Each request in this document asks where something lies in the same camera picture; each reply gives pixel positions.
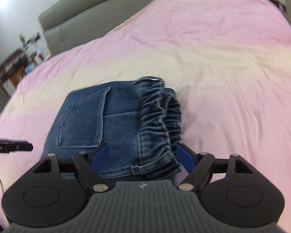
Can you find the blue denim jeans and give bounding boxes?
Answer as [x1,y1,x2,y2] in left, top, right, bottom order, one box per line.
[42,77,182,185]

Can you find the white air purifier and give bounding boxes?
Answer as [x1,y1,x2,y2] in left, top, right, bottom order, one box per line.
[2,79,17,96]

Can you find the wooden nightstand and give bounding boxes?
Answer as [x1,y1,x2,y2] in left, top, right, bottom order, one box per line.
[9,53,51,85]

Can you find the pink floral bed sheet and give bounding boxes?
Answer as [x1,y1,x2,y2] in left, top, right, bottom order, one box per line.
[0,0,291,232]

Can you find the green potted plant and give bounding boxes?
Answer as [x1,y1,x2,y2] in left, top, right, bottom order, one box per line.
[19,32,29,51]

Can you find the grey upholstered headboard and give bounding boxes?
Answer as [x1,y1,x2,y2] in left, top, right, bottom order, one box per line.
[38,0,291,55]

